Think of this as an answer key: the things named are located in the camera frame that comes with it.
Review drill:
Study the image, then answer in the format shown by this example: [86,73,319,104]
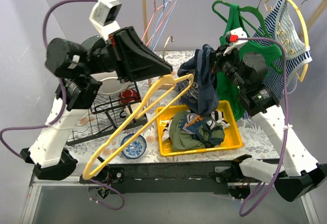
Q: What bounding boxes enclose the navy blue tank top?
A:
[177,44,219,115]

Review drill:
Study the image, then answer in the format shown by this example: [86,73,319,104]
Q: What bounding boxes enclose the black white striped tank top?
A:
[161,110,230,141]

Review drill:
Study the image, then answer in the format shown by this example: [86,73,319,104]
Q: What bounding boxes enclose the green plastic hanger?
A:
[212,0,284,75]

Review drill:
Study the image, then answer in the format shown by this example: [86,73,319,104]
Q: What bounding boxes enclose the light blue wire hanger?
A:
[148,0,178,51]

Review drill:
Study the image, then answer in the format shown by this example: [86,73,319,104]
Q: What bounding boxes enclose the pink wire hanger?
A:
[142,0,161,46]

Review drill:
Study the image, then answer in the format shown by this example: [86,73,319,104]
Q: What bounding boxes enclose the olive green tank top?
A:
[168,109,225,152]

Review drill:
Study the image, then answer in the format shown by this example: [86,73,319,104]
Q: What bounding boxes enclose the yellow plastic hanger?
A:
[82,36,195,181]

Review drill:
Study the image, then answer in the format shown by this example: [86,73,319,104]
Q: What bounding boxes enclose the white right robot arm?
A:
[210,46,326,202]

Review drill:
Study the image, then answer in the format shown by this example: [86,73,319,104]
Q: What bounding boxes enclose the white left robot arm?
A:
[20,27,173,181]

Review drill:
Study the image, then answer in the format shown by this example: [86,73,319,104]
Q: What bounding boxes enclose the navy white striped tank top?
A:
[242,0,314,120]

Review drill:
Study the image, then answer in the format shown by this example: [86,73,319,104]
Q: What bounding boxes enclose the wooden yellow curved hanger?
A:
[263,0,315,82]

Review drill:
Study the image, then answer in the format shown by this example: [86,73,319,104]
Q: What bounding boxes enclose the dark green patterned plate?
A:
[81,35,104,52]

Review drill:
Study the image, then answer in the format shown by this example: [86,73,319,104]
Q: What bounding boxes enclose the white ceramic plate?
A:
[97,76,124,95]

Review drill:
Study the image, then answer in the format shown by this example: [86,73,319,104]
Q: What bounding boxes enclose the red cup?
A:
[119,88,140,104]

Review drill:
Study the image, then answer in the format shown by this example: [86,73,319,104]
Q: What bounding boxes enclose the beige ceramic mug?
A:
[120,102,141,119]

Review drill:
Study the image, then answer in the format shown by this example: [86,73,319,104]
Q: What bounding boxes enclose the yellow plastic tray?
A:
[156,100,243,156]

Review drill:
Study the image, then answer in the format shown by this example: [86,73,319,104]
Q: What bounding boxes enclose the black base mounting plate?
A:
[88,161,251,199]

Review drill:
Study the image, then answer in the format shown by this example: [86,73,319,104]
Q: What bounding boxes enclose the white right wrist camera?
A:
[223,27,248,56]

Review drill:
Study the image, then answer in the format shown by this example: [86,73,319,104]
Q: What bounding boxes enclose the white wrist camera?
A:
[89,0,122,41]
[223,27,248,56]

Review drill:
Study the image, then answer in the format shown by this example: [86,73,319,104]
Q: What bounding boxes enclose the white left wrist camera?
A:
[89,0,122,41]

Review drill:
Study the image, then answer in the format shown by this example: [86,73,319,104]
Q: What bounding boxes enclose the black wire dish rack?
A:
[66,82,142,146]

